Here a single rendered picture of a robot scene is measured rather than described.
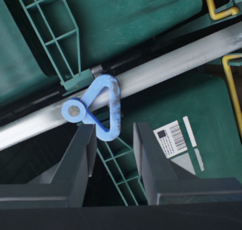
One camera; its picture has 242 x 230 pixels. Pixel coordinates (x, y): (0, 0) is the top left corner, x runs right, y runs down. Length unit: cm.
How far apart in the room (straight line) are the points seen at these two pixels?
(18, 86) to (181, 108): 27
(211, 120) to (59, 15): 30
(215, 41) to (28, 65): 28
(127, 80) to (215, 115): 18
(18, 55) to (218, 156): 39
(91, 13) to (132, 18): 6
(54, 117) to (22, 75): 9
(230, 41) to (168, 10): 10
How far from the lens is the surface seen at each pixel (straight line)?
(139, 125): 15
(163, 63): 26
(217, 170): 40
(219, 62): 39
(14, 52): 33
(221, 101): 35
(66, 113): 25
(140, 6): 30
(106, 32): 29
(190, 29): 45
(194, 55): 27
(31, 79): 32
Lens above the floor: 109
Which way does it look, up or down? 5 degrees up
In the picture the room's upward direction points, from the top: 113 degrees counter-clockwise
